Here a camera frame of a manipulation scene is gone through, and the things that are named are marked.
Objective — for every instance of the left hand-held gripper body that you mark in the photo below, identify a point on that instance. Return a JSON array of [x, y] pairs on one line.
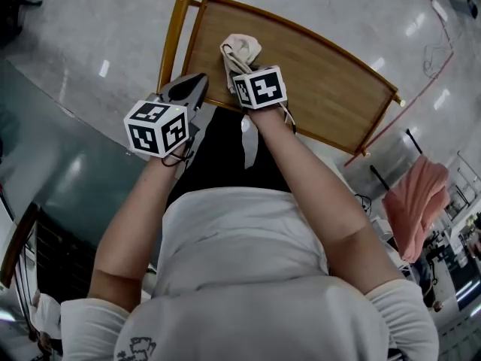
[[156, 126]]

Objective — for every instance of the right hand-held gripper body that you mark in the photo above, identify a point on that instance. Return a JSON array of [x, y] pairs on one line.
[[263, 87]]

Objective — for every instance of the beige cloth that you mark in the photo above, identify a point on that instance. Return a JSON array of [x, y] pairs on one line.
[[240, 51]]

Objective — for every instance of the wooden cart top surface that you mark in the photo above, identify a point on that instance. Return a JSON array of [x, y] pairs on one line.
[[323, 77]]

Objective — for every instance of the person's left forearm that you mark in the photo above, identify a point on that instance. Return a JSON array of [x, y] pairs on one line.
[[127, 231]]

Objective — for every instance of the person's right forearm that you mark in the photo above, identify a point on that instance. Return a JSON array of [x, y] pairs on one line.
[[319, 194]]

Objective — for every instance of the pink hanging cloth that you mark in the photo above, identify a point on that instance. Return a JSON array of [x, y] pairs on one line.
[[417, 205]]

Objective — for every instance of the white fabric strip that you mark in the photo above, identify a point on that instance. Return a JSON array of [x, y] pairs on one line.
[[250, 145]]

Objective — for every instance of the person's black trousers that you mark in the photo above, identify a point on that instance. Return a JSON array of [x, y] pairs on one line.
[[221, 156]]

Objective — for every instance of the black stand rod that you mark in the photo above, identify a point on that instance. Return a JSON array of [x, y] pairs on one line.
[[414, 140], [380, 178]]

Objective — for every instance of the person's white shirt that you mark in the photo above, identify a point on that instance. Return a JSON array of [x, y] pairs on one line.
[[240, 276]]

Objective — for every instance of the brown wooden rail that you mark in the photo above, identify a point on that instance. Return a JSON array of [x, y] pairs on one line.
[[17, 243]]

